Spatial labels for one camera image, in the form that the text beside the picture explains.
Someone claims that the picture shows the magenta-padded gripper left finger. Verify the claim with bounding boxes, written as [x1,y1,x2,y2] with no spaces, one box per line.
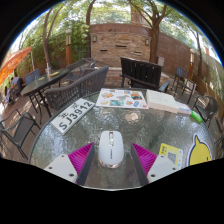
[43,142,96,186]

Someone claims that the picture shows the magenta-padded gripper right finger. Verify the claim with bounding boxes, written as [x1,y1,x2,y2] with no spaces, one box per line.
[130,142,181,187]

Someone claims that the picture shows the white computer mouse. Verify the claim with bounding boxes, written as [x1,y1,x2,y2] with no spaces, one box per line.
[97,130,125,169]

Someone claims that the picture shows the yellow duck mouse pad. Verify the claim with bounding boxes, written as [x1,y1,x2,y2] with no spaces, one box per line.
[185,134,214,167]

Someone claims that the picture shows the yellow printed card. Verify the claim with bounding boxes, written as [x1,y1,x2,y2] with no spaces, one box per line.
[158,142,184,171]

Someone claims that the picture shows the white licence plate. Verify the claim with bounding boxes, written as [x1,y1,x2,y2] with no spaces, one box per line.
[50,98,96,135]

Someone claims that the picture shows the black metal mesh chair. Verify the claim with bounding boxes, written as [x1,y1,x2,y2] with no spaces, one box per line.
[192,94,220,129]
[0,108,42,160]

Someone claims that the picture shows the green packet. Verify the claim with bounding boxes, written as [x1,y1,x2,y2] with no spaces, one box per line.
[189,110,204,124]

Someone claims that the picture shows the white and blue book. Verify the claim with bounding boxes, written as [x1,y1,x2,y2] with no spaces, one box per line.
[176,101,194,116]

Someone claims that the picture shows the open white book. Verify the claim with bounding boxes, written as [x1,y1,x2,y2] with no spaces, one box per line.
[145,89,181,114]

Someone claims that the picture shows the colourful picture sheet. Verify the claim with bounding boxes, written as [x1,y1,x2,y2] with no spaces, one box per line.
[95,87,150,110]

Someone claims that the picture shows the dark wicker chair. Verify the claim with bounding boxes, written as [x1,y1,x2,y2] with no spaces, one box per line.
[64,57,98,84]
[43,64,110,113]

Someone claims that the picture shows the dark round side table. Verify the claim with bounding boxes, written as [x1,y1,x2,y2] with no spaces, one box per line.
[19,68,69,124]

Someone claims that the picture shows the blue chair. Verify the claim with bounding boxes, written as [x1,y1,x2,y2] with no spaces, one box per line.
[23,68,42,86]

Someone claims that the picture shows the black slatted wooden chair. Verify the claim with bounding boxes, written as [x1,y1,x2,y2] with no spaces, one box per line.
[119,56,171,94]

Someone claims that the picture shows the clear bottle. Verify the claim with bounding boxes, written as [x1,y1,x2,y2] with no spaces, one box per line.
[45,63,52,78]

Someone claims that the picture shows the low stone basin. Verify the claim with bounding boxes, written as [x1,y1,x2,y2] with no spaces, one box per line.
[104,66,123,88]

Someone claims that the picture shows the orange parasol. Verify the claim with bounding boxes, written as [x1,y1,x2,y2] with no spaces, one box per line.
[0,46,33,86]

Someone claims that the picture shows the thin straight tree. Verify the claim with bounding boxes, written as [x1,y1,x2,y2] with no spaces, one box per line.
[193,19,205,79]

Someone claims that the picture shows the slender leaning tree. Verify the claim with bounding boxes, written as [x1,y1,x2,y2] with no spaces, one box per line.
[39,3,68,68]
[84,0,98,28]

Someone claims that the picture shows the large forked tree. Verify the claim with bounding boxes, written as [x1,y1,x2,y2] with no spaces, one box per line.
[128,0,174,64]

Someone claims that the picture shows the white wall box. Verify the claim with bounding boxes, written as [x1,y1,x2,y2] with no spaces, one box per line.
[157,55,166,67]

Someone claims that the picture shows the wooden lamp post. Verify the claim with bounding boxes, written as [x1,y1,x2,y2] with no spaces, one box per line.
[64,28,73,66]
[188,48,196,81]

